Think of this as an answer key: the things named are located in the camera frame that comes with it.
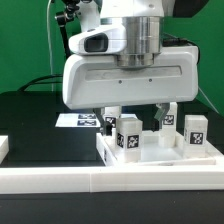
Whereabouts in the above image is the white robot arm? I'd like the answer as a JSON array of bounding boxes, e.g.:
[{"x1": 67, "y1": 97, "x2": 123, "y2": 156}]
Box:
[{"x1": 62, "y1": 0, "x2": 209, "y2": 121}]

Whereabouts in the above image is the thin white cable left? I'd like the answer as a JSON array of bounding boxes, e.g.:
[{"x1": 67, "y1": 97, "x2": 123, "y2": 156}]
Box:
[{"x1": 46, "y1": 0, "x2": 56, "y2": 92}]

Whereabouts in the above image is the white marker base plate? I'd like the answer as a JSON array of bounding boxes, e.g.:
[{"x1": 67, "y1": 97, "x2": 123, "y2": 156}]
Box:
[{"x1": 55, "y1": 113, "x2": 100, "y2": 128}]

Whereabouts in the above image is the white square table top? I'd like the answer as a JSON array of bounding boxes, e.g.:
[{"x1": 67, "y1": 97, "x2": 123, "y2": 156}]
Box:
[{"x1": 96, "y1": 131, "x2": 220, "y2": 166}]

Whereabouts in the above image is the black cable bundle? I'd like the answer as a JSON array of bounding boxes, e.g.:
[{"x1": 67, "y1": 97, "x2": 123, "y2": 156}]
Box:
[{"x1": 17, "y1": 73, "x2": 64, "y2": 93}]

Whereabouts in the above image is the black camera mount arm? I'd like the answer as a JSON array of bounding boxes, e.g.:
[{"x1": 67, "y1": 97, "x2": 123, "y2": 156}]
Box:
[{"x1": 55, "y1": 0, "x2": 80, "y2": 58}]

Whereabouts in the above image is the white U-shaped obstacle wall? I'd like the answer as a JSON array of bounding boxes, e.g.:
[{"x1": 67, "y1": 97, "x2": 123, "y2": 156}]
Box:
[{"x1": 0, "y1": 135, "x2": 224, "y2": 194}]

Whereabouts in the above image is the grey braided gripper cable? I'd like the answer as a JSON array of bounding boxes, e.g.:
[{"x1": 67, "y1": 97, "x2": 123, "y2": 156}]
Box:
[{"x1": 162, "y1": 36, "x2": 201, "y2": 64}]

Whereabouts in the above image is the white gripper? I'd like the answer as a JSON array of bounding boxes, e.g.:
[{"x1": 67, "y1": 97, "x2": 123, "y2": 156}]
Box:
[{"x1": 62, "y1": 25, "x2": 198, "y2": 136}]

